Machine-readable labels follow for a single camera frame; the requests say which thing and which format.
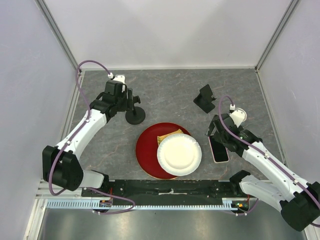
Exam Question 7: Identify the black folding phone stand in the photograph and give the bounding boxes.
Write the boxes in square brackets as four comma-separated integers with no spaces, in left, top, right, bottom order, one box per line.
[193,84,217,114]

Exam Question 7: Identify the yellow sponge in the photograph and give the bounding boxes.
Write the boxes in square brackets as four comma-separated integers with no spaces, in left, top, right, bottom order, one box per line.
[157,129,184,146]

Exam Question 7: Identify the left aluminium frame post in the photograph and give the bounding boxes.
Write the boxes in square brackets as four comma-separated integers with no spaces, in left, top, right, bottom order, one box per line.
[35,0,78,70]

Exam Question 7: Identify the black clamp phone stand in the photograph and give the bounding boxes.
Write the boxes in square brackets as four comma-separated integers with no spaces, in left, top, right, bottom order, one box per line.
[125,88,146,125]

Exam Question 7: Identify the aluminium frame post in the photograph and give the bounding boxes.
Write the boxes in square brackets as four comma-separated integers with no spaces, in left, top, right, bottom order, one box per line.
[254,0,300,74]
[35,0,78,70]

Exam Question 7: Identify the right aluminium frame post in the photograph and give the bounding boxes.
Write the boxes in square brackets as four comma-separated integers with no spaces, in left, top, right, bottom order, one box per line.
[254,0,300,74]

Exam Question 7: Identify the pink case smartphone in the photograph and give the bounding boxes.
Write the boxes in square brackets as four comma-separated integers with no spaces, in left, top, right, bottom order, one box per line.
[208,135,230,164]

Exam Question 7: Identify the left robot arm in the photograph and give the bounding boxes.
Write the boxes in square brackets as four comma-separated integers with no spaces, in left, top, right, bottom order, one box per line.
[42,75,146,197]

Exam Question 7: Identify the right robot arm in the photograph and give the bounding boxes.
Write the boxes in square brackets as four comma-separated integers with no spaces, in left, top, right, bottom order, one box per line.
[206,112,320,232]

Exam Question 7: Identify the blue white paper cup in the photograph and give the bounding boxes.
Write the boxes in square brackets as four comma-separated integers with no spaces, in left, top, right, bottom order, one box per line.
[233,107,248,127]

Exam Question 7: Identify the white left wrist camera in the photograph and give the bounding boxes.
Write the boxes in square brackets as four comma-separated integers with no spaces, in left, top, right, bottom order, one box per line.
[107,72,126,92]

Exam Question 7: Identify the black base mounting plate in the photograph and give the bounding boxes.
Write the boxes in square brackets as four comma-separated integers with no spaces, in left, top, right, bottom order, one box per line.
[81,178,253,206]

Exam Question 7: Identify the red round plate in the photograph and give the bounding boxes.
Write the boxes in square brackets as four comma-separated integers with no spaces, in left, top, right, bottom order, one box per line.
[135,122,191,180]

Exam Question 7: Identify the grey slotted cable duct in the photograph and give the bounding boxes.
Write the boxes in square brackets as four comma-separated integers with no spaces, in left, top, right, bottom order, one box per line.
[46,198,238,211]

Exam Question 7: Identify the white paper plate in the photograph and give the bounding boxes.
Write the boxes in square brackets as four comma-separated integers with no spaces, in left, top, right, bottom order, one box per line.
[157,133,202,177]

